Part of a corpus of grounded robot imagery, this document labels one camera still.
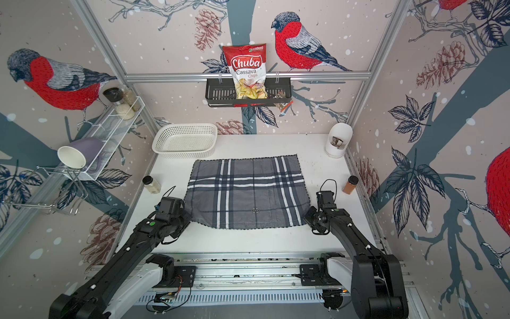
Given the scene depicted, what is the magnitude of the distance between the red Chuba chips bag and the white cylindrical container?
454mm

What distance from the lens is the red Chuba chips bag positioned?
2.66 ft

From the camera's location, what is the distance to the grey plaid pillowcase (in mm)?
895

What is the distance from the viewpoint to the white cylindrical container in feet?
3.47
